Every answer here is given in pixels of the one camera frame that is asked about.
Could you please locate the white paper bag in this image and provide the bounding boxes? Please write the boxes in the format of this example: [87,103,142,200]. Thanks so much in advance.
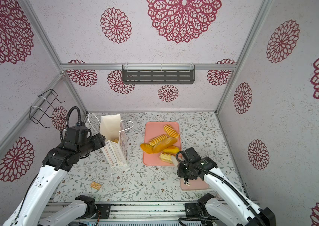
[86,113,134,168]

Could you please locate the long baguette loaf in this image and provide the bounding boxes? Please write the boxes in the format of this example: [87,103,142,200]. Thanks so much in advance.
[153,137,177,153]

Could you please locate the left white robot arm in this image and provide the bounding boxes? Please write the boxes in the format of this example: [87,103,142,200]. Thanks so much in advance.
[4,126,106,226]

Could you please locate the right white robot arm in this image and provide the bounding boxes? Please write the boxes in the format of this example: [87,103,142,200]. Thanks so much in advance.
[171,148,277,226]

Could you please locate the yellow bread roll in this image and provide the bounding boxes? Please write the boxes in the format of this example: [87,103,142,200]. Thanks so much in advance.
[163,146,180,155]

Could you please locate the cream sandwich bread slice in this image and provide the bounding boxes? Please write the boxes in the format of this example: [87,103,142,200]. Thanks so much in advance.
[159,153,174,164]

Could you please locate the ridged striped bread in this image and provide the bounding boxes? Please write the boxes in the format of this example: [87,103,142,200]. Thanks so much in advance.
[148,134,168,147]

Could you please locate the orange oval bread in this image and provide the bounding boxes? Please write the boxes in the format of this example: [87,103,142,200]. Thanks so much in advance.
[140,143,154,154]

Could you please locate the pink rectangular box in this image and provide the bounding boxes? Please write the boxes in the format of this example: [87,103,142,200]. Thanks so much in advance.
[180,179,209,191]

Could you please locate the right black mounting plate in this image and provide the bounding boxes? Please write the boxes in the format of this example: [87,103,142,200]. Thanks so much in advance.
[185,202,208,218]

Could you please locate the black mounting plate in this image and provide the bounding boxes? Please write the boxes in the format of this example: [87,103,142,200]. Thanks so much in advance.
[185,202,208,218]
[92,203,112,220]

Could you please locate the small cracker biscuit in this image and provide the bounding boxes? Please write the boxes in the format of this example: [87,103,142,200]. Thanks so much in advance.
[90,181,102,190]

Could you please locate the pink tray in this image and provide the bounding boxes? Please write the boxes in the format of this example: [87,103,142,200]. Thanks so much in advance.
[141,121,182,166]

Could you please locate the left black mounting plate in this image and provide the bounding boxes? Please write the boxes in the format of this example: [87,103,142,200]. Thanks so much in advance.
[92,203,112,220]

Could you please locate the black wire wall rack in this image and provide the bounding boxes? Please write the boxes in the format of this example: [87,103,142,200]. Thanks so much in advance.
[28,89,65,129]

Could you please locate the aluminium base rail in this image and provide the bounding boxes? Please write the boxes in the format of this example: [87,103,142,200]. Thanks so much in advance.
[39,200,266,222]

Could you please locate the dark grey wall shelf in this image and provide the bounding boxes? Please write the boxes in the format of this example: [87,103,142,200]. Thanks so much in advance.
[122,64,196,85]

